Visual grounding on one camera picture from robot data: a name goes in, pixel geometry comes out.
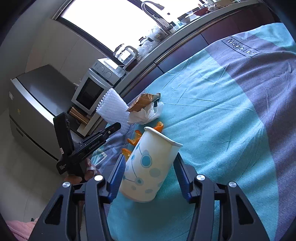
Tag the kitchen window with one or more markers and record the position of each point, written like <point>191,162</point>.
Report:
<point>111,25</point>

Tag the pink clothing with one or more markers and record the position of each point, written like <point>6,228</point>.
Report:
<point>20,230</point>

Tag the copper travel tumbler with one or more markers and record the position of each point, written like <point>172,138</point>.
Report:
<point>78,115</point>

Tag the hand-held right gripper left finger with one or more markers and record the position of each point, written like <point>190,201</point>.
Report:
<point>116,178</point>

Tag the orange peel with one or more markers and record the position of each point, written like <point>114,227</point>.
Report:
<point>135,139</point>
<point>158,127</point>
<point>126,153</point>

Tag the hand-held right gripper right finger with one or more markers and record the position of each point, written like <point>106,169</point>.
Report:
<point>182,180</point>

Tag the grey refrigerator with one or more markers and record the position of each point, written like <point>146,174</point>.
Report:
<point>34,104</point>

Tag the steel kitchen faucet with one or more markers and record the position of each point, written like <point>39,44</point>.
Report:
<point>159,18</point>

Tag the kitchen counter cabinet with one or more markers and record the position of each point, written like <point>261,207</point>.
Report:
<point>185,40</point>

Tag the white blue-dotted paper cup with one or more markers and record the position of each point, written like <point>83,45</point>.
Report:
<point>143,166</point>

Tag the glass electric kettle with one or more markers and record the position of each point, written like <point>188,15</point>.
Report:
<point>124,54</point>

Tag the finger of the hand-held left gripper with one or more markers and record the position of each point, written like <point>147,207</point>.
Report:
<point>111,129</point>

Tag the clear plastic bag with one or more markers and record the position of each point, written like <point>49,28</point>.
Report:
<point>146,44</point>

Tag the crumpled white tissue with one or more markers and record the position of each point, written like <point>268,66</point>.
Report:
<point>148,114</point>

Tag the silver microwave oven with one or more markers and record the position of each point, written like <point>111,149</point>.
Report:
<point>89,92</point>

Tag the white foam fruit net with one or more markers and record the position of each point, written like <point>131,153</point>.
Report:
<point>111,109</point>

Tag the brown snack wrapper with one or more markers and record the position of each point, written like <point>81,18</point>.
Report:
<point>142,102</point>

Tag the person's left hand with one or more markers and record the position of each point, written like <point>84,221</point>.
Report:
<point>91,172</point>

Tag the printed blue grey tablecloth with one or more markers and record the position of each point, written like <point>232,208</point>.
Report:
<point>219,127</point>

